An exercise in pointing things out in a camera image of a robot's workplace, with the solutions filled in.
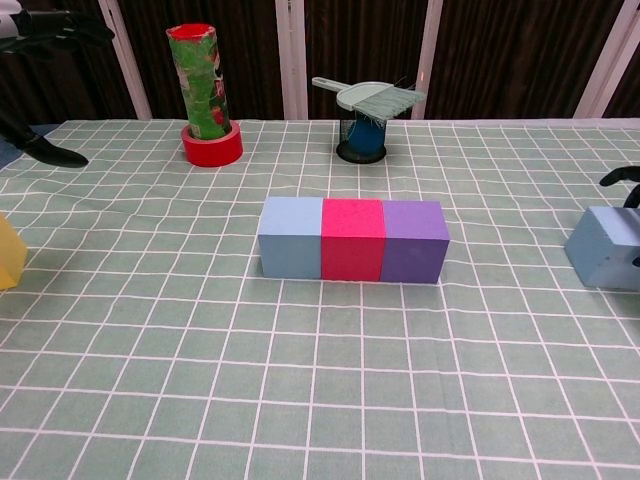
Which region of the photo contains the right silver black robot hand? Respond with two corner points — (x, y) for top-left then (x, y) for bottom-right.
(599, 165), (640, 266)

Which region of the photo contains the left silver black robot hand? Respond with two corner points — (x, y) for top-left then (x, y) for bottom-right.
(0, 8), (115, 169)

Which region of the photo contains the light blue foam cube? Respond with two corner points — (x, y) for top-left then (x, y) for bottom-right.
(258, 196), (325, 280)
(565, 205), (640, 290)

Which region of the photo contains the purple foam cube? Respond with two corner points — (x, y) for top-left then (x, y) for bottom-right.
(380, 200), (450, 285)

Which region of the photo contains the pink foam cube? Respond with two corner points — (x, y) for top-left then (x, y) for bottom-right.
(319, 198), (387, 282)

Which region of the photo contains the green can with red lid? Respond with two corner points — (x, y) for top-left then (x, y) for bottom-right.
(166, 22), (234, 141)

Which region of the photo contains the red tape roll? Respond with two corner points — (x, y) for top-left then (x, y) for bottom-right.
(180, 119), (245, 168)

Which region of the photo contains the yellow foam cube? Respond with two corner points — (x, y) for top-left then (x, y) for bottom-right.
(0, 210), (29, 291)

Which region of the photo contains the teal hand brush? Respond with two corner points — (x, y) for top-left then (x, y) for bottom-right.
(311, 76), (427, 123)

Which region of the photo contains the green checked tablecloth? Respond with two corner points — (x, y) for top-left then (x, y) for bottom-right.
(0, 118), (640, 480)

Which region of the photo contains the white partition frame post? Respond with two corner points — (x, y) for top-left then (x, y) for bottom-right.
(410, 0), (444, 120)
(97, 0), (152, 120)
(574, 0), (640, 119)
(274, 0), (309, 120)

